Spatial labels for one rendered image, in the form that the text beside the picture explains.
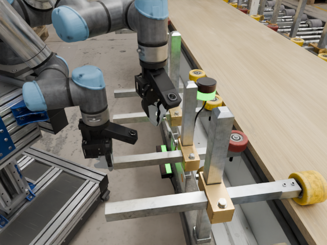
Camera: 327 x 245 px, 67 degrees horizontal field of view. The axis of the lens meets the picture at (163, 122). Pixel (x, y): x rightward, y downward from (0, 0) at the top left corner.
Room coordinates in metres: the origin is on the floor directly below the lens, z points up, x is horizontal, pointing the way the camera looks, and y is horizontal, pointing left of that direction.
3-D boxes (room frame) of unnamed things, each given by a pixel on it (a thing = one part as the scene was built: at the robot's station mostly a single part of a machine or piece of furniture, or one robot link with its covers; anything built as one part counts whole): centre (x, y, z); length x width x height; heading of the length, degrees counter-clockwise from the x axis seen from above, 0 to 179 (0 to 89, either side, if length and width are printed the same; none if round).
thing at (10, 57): (0.99, 0.61, 1.09); 0.15 x 0.15 x 0.10
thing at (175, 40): (0.90, -0.04, 0.93); 0.04 x 0.04 x 0.48; 9
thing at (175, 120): (0.88, -0.05, 0.84); 0.14 x 0.06 x 0.05; 9
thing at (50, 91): (0.56, 0.29, 1.12); 0.11 x 0.11 x 0.08; 15
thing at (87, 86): (0.57, 0.19, 1.13); 0.09 x 0.08 x 0.11; 105
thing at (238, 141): (0.64, -0.24, 0.85); 0.08 x 0.08 x 0.11
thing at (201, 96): (0.66, -0.13, 1.07); 0.06 x 0.06 x 0.02
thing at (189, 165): (0.63, -0.09, 0.85); 0.14 x 0.06 x 0.05; 9
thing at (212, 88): (0.66, -0.13, 1.09); 0.06 x 0.06 x 0.02
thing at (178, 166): (0.68, -0.05, 0.75); 0.26 x 0.01 x 0.10; 9
